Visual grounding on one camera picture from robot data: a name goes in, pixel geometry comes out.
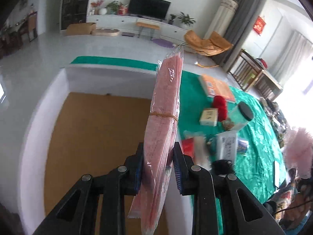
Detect white cardboard storage box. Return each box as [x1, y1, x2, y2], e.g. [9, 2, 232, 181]
[18, 64, 196, 235]

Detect orange book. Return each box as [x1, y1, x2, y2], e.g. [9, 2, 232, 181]
[198, 75, 236, 103]

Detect pink mesh bath pouf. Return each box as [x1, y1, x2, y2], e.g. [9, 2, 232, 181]
[283, 128, 312, 179]

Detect white standing air conditioner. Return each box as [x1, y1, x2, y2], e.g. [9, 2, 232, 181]
[204, 0, 238, 39]

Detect round white vase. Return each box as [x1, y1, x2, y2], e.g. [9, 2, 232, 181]
[98, 8, 107, 15]

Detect small wooden bench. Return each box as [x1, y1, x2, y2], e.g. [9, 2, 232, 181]
[135, 22, 161, 40]

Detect red and pink packet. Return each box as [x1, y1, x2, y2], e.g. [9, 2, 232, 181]
[181, 137, 195, 159]

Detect small potted plant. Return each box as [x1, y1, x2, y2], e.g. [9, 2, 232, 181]
[168, 14, 177, 25]

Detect black crochet bag with rhinestone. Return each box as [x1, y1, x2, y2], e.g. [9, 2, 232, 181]
[212, 159, 236, 176]

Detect white tv cabinet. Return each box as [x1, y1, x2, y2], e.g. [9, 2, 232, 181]
[86, 15, 187, 44]

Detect clear jar black lid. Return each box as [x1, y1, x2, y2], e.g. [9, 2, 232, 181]
[222, 101, 254, 132]

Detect red yarn ball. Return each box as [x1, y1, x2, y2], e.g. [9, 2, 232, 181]
[212, 96, 228, 122]

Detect white sheer curtain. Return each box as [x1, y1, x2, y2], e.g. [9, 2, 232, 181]
[269, 31, 312, 87]

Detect potted green plant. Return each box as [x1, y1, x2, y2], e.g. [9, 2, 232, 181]
[178, 12, 196, 30]

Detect grey curtain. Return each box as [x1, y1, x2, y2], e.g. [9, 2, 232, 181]
[213, 0, 266, 71]

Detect pink cloth pack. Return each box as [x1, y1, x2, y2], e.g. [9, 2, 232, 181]
[128, 46, 183, 234]

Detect grey wet wipes pack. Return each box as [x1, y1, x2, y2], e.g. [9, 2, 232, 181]
[215, 130, 238, 165]

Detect purple floor mat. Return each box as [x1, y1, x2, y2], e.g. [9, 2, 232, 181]
[152, 38, 176, 48]

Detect black television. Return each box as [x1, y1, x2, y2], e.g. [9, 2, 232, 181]
[127, 0, 171, 20]

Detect small white carton box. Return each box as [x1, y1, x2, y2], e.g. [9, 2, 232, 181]
[200, 108, 218, 127]

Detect dark display cabinet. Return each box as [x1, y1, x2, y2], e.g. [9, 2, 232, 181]
[60, 0, 89, 30]

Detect cotton swabs bag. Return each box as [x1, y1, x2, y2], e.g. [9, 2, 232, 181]
[183, 130, 211, 171]

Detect cardboard box on floor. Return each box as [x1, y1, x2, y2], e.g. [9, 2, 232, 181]
[66, 22, 97, 36]

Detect round wooden tray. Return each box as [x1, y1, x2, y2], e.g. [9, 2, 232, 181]
[91, 29, 120, 37]

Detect orange lounge chair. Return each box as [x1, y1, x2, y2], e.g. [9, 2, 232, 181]
[184, 30, 233, 57]

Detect red flower arrangement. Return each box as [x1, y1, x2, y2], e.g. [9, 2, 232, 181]
[90, 0, 104, 15]

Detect red wall hanging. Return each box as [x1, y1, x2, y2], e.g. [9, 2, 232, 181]
[253, 16, 266, 36]

